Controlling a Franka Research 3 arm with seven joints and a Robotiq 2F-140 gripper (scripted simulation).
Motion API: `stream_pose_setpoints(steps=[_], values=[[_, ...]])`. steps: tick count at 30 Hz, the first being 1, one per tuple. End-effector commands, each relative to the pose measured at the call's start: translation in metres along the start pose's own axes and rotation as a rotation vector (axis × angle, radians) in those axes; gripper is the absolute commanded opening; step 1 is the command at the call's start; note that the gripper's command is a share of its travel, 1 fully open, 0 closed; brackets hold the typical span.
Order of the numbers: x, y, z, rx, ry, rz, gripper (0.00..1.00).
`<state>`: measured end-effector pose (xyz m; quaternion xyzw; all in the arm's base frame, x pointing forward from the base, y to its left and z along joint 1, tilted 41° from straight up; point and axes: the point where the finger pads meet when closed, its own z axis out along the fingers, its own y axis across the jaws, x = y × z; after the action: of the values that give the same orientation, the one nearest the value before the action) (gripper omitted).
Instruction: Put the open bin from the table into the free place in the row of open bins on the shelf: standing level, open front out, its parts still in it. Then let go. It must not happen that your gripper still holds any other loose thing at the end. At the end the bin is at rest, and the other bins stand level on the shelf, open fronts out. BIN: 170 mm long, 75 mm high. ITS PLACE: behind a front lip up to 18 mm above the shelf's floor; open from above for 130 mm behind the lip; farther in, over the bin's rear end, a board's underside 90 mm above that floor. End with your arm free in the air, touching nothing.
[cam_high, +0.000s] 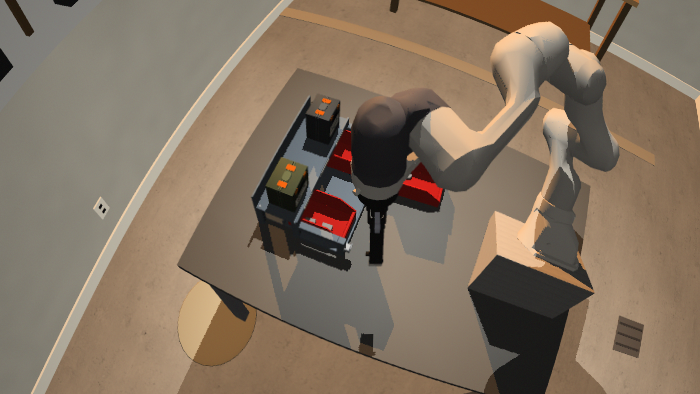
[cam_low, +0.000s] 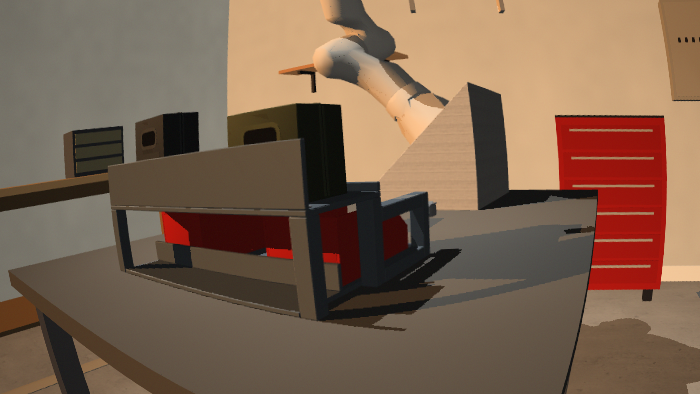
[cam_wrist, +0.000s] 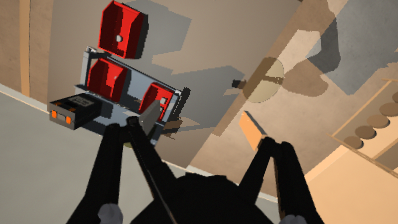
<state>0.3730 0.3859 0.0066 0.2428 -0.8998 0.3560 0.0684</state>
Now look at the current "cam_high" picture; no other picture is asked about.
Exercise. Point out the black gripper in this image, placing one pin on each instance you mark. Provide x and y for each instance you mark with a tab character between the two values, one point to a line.
378	207

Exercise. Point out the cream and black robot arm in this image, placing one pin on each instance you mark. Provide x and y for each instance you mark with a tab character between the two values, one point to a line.
456	157

